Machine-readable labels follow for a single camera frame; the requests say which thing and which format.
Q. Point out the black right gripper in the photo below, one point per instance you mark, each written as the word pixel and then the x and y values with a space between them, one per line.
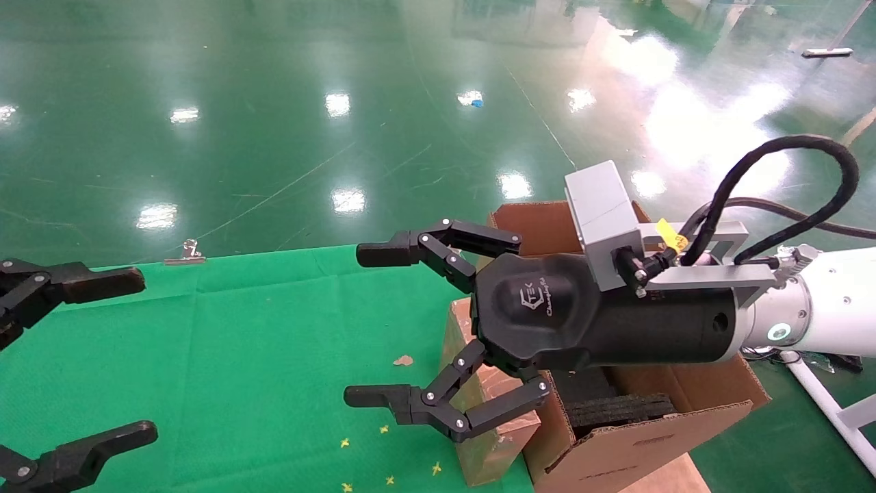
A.
pixel 616 329

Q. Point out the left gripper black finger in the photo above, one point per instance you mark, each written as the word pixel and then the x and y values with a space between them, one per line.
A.
pixel 89 282
pixel 75 459

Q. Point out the small taped cardboard box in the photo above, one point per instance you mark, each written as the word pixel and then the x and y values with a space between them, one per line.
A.
pixel 489 428

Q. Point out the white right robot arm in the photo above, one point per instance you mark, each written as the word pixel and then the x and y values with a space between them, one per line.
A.
pixel 828 308

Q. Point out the small brown cardboard scrap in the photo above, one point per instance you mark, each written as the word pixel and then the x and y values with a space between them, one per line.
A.
pixel 403 360

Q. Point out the large open brown carton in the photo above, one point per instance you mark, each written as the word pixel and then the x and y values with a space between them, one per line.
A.
pixel 616 452

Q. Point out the silver metal binder clip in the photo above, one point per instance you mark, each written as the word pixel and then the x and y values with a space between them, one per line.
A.
pixel 186 255

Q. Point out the dark speckled foam sheet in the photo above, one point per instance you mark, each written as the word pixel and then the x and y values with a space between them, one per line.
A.
pixel 578 383

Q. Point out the green table cloth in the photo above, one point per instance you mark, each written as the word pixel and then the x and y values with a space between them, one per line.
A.
pixel 239 356

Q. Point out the ridged black foam block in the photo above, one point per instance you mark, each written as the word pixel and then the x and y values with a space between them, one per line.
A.
pixel 619 411

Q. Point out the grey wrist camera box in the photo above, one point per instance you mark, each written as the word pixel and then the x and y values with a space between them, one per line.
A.
pixel 606 216

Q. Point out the grey metal camera bracket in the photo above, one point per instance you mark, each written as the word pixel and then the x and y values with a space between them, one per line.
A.
pixel 705 276

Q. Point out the white metal frame stand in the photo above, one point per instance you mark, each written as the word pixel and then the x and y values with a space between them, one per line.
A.
pixel 831 411

